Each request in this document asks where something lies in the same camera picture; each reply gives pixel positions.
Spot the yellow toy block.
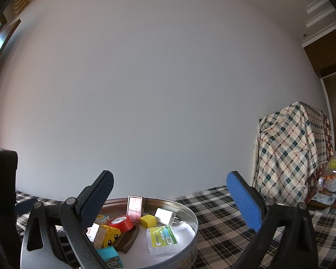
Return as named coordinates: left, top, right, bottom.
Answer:
left=101, top=224, right=121, bottom=247

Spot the beige plaid draped cloth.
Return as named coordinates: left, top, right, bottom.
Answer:
left=253, top=101, right=334, bottom=212

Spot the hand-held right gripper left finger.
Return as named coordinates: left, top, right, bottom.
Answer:
left=20, top=170, right=115, bottom=269

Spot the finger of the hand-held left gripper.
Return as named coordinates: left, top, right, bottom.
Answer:
left=15, top=197, right=39, bottom=216

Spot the yellow cube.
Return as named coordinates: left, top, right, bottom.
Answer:
left=140, top=214, right=157, bottom=228

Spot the brown rectangular case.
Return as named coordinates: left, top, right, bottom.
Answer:
left=127, top=195, right=145, bottom=222

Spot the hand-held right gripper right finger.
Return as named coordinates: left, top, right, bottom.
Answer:
left=226, top=170, right=319, bottom=269

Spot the white charger plug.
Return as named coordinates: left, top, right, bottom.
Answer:
left=155, top=208, right=183, bottom=226

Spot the white cardboard box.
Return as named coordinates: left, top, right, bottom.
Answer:
left=86, top=223, right=100, bottom=242

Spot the teal bear toy block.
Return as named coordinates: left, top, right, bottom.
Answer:
left=97, top=247, right=124, bottom=269

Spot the red tape roll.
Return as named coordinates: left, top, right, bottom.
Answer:
left=108, top=215, right=134, bottom=232

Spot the clear floss pick box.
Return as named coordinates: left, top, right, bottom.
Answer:
left=146, top=226, right=180, bottom=257

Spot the round blue metal tin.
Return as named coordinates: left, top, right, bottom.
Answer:
left=19, top=197, right=199, bottom=269

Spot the wooden framed window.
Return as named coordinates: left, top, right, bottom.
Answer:
left=0, top=19, right=21, bottom=70

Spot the clear plastic bag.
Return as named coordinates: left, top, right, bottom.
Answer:
left=308, top=134, right=336, bottom=215

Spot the ceiling air vent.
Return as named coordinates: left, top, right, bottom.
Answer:
left=12, top=0, right=28, bottom=15

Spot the brown ridged toy brick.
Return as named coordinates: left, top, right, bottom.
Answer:
left=113, top=224, right=140, bottom=254

